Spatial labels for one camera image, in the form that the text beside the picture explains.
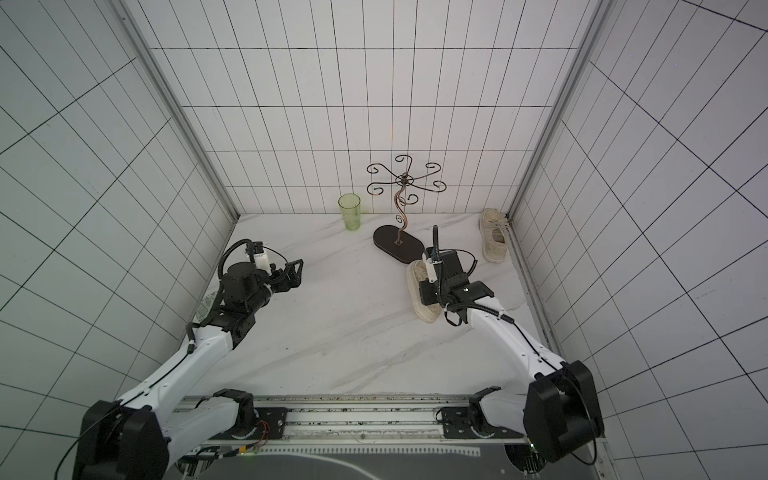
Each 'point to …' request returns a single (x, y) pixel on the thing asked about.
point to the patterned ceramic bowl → (205, 307)
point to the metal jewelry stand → (392, 241)
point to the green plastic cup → (350, 205)
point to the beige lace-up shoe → (415, 274)
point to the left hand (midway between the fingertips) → (288, 267)
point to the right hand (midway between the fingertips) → (430, 277)
